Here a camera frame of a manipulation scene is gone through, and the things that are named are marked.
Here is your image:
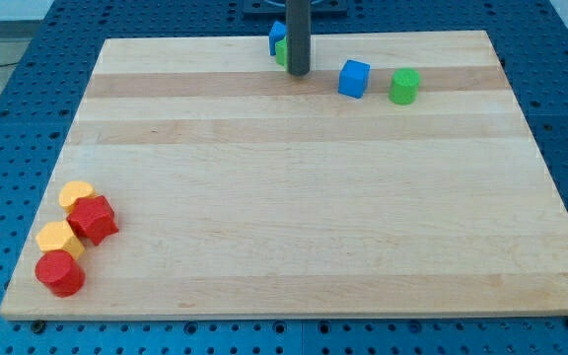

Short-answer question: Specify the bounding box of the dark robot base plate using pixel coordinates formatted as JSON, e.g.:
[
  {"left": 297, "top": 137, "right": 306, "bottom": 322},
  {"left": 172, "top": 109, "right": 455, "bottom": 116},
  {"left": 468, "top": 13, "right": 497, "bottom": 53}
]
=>
[{"left": 238, "top": 0, "right": 348, "bottom": 17}]

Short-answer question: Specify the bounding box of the green cylinder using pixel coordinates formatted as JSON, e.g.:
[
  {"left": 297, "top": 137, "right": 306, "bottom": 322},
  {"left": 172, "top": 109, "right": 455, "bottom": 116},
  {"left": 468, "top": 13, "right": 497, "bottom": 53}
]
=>
[{"left": 389, "top": 68, "right": 421, "bottom": 106}]

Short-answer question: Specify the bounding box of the light wooden board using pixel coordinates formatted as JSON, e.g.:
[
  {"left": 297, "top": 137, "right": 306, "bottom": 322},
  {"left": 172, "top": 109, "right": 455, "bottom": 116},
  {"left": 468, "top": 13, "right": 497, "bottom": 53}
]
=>
[{"left": 0, "top": 31, "right": 568, "bottom": 321}]

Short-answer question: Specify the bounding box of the green star block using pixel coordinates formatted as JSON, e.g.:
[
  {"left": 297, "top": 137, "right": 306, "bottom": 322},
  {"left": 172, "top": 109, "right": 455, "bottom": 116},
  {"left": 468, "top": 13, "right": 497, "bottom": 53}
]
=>
[{"left": 274, "top": 37, "right": 288, "bottom": 67}]

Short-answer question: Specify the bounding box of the blue cube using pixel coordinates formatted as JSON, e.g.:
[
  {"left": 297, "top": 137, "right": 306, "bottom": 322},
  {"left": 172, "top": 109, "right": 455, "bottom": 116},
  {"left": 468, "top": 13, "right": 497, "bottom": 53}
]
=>
[{"left": 338, "top": 59, "right": 371, "bottom": 99}]

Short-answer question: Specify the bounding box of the yellow hexagon block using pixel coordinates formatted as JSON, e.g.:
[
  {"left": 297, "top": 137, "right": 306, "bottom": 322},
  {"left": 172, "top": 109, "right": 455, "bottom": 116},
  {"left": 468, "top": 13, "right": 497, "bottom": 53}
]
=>
[{"left": 35, "top": 220, "right": 85, "bottom": 260}]

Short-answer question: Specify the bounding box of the blue block behind rod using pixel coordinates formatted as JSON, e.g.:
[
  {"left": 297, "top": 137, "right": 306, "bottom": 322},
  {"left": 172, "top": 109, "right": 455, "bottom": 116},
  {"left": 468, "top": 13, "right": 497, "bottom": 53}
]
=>
[{"left": 268, "top": 21, "right": 287, "bottom": 56}]

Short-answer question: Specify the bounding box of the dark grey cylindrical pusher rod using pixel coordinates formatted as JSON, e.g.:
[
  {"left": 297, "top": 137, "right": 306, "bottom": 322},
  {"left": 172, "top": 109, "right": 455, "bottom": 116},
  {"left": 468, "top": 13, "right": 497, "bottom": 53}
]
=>
[{"left": 285, "top": 0, "right": 311, "bottom": 77}]

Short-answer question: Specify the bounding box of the red cylinder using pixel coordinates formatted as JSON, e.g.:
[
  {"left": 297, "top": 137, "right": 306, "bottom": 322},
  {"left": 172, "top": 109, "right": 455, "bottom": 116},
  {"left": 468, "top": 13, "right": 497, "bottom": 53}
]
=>
[{"left": 35, "top": 249, "right": 86, "bottom": 298}]

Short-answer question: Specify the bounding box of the yellow heart block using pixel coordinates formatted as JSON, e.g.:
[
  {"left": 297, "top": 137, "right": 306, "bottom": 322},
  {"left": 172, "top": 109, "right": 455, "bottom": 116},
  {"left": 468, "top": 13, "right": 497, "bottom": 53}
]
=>
[{"left": 58, "top": 180, "right": 97, "bottom": 213}]

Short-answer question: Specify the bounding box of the red star block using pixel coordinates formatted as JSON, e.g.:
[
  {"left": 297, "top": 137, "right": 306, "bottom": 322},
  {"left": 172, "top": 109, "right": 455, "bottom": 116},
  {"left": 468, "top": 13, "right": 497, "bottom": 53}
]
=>
[{"left": 66, "top": 195, "right": 119, "bottom": 246}]

